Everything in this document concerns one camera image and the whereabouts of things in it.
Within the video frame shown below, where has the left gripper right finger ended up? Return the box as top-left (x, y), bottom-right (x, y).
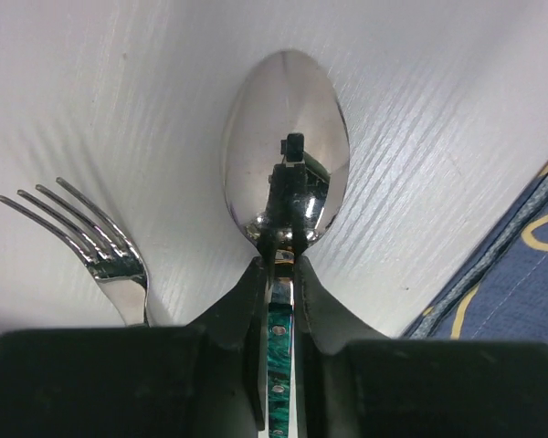
top-left (294, 257), bottom-right (548, 437)

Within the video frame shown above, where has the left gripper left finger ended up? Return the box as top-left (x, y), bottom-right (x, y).
top-left (0, 258), bottom-right (267, 437)

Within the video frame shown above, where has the blue fish placemat cloth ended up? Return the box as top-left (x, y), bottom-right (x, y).
top-left (403, 162), bottom-right (548, 344)

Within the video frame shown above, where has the fork with teal handle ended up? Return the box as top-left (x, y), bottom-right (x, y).
top-left (0, 177), bottom-right (153, 327)

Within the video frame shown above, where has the spoon with teal handle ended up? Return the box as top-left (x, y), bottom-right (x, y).
top-left (222, 49), bottom-right (350, 437)

